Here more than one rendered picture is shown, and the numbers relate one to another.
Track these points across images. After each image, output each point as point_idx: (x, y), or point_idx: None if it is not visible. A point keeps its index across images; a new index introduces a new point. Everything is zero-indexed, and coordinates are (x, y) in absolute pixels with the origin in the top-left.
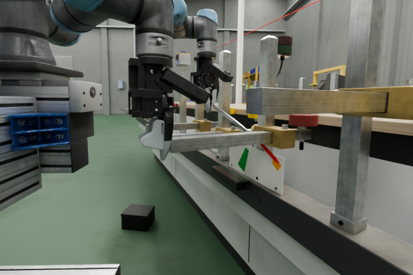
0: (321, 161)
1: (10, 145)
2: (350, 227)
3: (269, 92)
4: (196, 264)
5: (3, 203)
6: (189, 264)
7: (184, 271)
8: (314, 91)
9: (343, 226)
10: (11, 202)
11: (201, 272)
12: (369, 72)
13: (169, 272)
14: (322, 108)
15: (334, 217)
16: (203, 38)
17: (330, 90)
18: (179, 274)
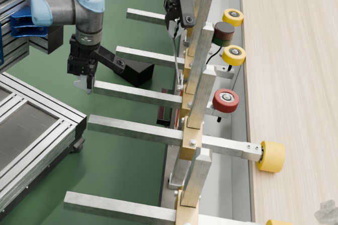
0: (241, 136)
1: (10, 33)
2: (168, 185)
3: (91, 124)
4: (165, 145)
5: (6, 67)
6: (158, 142)
7: (149, 145)
8: (118, 128)
9: (168, 183)
10: (10, 66)
11: (164, 154)
12: (192, 120)
13: (135, 139)
14: (123, 134)
15: (169, 176)
16: None
17: (130, 129)
18: (143, 144)
